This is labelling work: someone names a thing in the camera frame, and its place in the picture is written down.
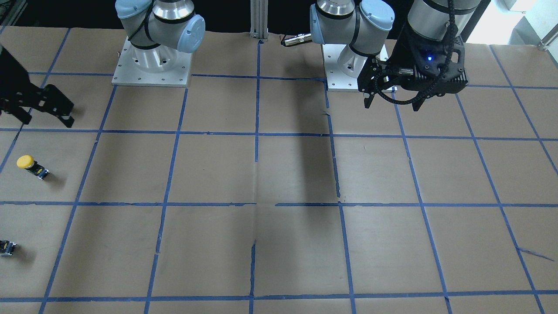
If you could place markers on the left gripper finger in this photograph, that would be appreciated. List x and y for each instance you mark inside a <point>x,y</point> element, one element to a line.
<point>368,99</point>
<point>416,105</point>

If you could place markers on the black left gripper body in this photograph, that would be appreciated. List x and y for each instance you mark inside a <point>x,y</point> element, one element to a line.
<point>406,49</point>

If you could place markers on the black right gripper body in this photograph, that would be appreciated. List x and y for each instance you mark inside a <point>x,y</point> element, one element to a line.
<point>27,97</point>

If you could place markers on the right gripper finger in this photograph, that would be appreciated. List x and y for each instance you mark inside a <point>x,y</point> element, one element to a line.
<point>21,114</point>
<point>66,120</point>

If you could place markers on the yellow push button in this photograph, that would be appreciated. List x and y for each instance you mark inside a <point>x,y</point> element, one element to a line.
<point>28,163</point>

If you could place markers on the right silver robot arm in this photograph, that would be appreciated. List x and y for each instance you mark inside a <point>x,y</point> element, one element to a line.
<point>162,36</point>

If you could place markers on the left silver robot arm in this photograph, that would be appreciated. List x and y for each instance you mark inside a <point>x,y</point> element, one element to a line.
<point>364,27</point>

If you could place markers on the push button at edge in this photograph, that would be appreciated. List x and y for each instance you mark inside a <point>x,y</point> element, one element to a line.
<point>7,247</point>

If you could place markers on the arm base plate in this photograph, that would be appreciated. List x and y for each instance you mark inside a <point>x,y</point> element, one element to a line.
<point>342,67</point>
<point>157,67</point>

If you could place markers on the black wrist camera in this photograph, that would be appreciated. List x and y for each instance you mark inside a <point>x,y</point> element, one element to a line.
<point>427,57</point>

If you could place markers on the aluminium frame post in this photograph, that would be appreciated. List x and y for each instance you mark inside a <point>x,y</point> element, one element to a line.
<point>259,10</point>

